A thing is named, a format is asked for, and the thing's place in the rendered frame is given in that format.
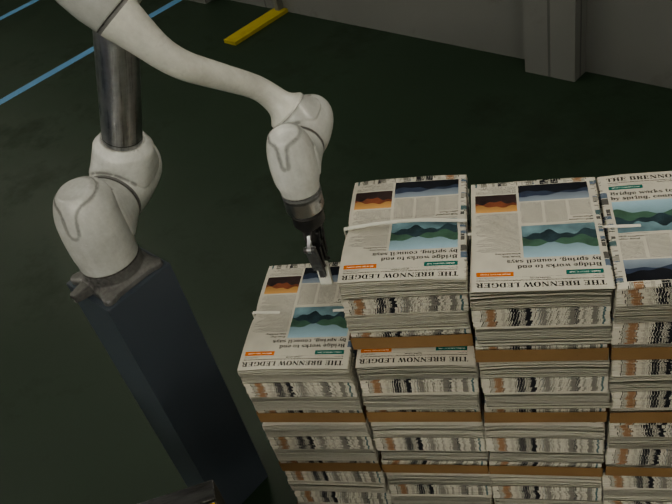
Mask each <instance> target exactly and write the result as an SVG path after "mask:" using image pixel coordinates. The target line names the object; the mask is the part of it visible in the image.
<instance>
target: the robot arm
mask: <svg viewBox="0 0 672 504"><path fill-rule="evenodd" d="M55 1H56V2H57V3H58V4H59V5H61V6H62V7H63V8H64V9H65V10H66V11H67V12H69V13H70V14H71V15H72V16H73V17H75V18H76V19H77V20H78V21H80V22H81V23H83V24H84V25H86V26H88V27H89V28H91V29H92V33H93V45H94V56H95V68H96V80H97V91H98V103H99V115H100V126H101V132H100V133H99V134H98V135H97V136H96V137H95V139H94V140H93V143H92V153H91V161H90V167H89V176H81V177H78V178H75V179H72V180H70V181H68V182H66V183H65V184H64V185H62V186H61V187H60V189H59V190H58V192H57V193H56V195H55V197H54V200H53V218H54V222H55V226H56V229H57V231H58V233H59V236H60V238H61V240H62V242H63V244H64V246H65V248H66V249H67V251H68V253H69V255H70V256H71V258H72V259H73V261H74V262H75V264H76V265H77V266H78V268H79V269H80V271H79V272H77V273H75V274H73V275H72V276H71V282H72V283H73V284H74V285H78V286H77V287H76V288H75V289H74V290H73V291H72V292H71V293H70V297H71V299H73V300H74V302H75V303H78V302H80V301H82V300H84V299H86V298H88V297H90V296H92V295H95V296H96V297H98V298H99V299H101V300H102V301H103V303H104V305H105V306H107V307H109V306H112V305H114V304H115V303H116V302H117V301H118V300H119V298H120V297H122V296H123V295H124V294H125V293H127V292H128V291H129V290H130V289H132V288H133V287H134V286H135V285H137V284H138V283H139V282H141V281H142V280H143V279H144V278H146V277H147V276H148V275H149V274H151V273H152V272H154V271H156V270H158V269H160V268H161V267H162V266H163V262H162V260H161V259H160V258H158V257H154V256H151V255H149V254H147V253H146V252H144V251H142V250H141V249H140V247H139V246H138V244H137V242H136V240H135V237H134V235H135V233H136V227H137V221H138V216H139V214H140V213H141V212H142V211H143V209H144V208H145V206H146V205H147V203H148V202H149V200H150V198H151V197H152V195H153V193H154V191H155V189H156V187H157V185H158V183H159V180H160V178H161V174H162V159H161V155H160V153H159V151H158V149H157V147H156V146H155V145H154V143H153V141H152V139H151V137H150V136H149V135H147V134H146V133H145V132H144V131H143V127H142V101H141V75H140V59H141V60H143V61H144V62H146V63H147V64H149V65H151V66H152V67H154V68H156V69H157V70H159V71H161V72H163V73H165V74H167V75H169V76H171V77H174V78H176V79H179V80H181V81H184V82H188V83H191V84H195V85H199V86H203V87H208V88H212V89H216V90H220V91H224V92H229V93H233V94H237V95H241V96H245V97H248V98H251V99H253V100H255V101H256V102H258V103H259V104H261V105H262V106H263V107H264V108H265V109H266V110H267V111H268V113H269V114H270V117H271V126H272V127H273V129H272V130H271V131H270V132H269V134H268V136H267V143H266V153H267V160H268V165H269V169H270V172H271V175H272V178H273V181H274V183H275V185H276V187H277V188H278V189H279V191H280V193H281V197H282V199H283V202H284V205H285V208H286V212H287V214H288V215H289V216H290V217H292V221H293V224H294V226H295V228H296V229H298V230H300V231H302V232H303V233H302V234H303V238H304V240H305V242H306V245H307V247H305V248H303V251H304V253H305V254H306V255H307V258H308V260H309V262H310V264H311V266H312V269H313V271H317V273H318V277H319V280H320V284H321V285H332V284H333V278H332V274H331V270H330V267H329V263H328V261H326V260H330V256H327V254H326V253H328V249H327V243H326V238H325V233H324V227H323V223H324V221H325V214H324V210H323V205H324V202H325V201H324V198H323V194H322V191H321V185H320V182H319V177H320V174H321V163H322V156H323V153H324V151H325V150H326V148H327V146H328V144H329V141H330V138H331V134H332V130H333V122H334V117H333V111H332V108H331V106H330V104H329V103H328V101H327V100H326V99H325V98H323V97H322V96H320V95H316V94H305V95H304V94H302V93H301V92H297V93H290V92H287V91H286V90H284V89H282V88H281V87H279V86H278V85H276V84H274V83H273V82H271V81H269V80H268V79H266V78H264V77H262V76H259V75H257V74H254V73H251V72H249V71H246V70H243V69H239V68H236V67H233V66H230V65H227V64H224V63H221V62H218V61H215V60H212V59H209V58H206V57H203V56H200V55H197V54H195V53H192V52H190V51H188V50H186V49H184V48H182V47H180V46H179V45H177V44H176V43H174V42H173V41H172V40H171V39H170V38H169V37H167V36H166V35H165V34H164V33H163V32H162V30H161V29H160V28H159V27H158V26H157V25H156V24H155V22H154V21H153V20H152V19H151V18H150V17H149V15H148V14H147V13H146V12H145V11H144V9H143V8H142V7H141V6H140V2H141V1H142V0H55Z"/></svg>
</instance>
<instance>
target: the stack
mask: <svg viewBox="0 0 672 504"><path fill-rule="evenodd" d="M328 263H329V267H330V270H331V274H332V278H333V284H332V285H321V284H320V280H319V277H318V273H317V271H313V269H312V266H311V264H310V263H308V264H288V265H276V266H269V269H268V272H267V275H266V278H265V281H264V284H263V287H262V290H261V294H260V297H259V301H258V304H257V310H256V311H253V313H252V315H253V317H254V319H253V321H252V323H251V326H250V329H249V332H248V335H247V338H246V341H245V344H244V348H243V351H242V355H241V358H240V362H239V365H238V369H237V371H238V372H237V373H238V375H239V377H240V378H241V380H242V384H244V386H245V387H246V392H247V394H249V397H250V399H251V401H252V403H253V404H254V408H255V410H257V411H258V413H363V411H364V405H365V406H366V410H367V411H368V412H481V387H482V418H481V419H482V422H369V421H368V418H367V419H366V420H365V421H366V422H263V424H262V428H263V430H264V431H265V432H266V434H267V436H266V437H267V438H268V440H270V446H272V448H273V451H274V452H275V454H276V456H277V459H278V461H280V462H281V463H379V458H380V451H381V456H382V458H381V462H382V464H434V465H483V466H488V460H489V465H490V466H548V467H581V468H601V467H602V464H603V465H604V462H605V464H606V466H610V467H640V468H672V423H609V416H608V410H607V422H522V423H485V419H484V412H483V393H484V410H485V412H605V411H606V408H609V411H610V413H616V412H672V359H654V360H611V357H610V350H609V356H608V360H592V361H533V362H476V359H475V352H474V327H473V346H451V347H421V348H390V349H360V350H353V347H352V344H351V341H350V332H349V329H348V328H347V323H346V322H347V321H346V320H345V318H344V316H345V313H344V307H343V305H342V304H341V302H342V301H341V295H340V294H341V293H340V288H339V287H338V286H339V284H337V281H338V275H339V268H340V262H328ZM255 314H256V315H255ZM363 414H364V413H363ZM604 458H605V461H604ZM285 472H286V473H285V474H286V476H287V478H288V480H287V481H288V484H289V485H290V486H291V488H292V490H294V491H295V492H294V494H295V496H297V498H298V504H392V503H393V504H493V498H494V504H672V477H650V476H613V475H605V474H606V473H605V468H604V470H603V476H602V477H590V476H550V475H510V474H490V473H489V474H463V473H389V472H383V470H381V472H378V471H285Z"/></svg>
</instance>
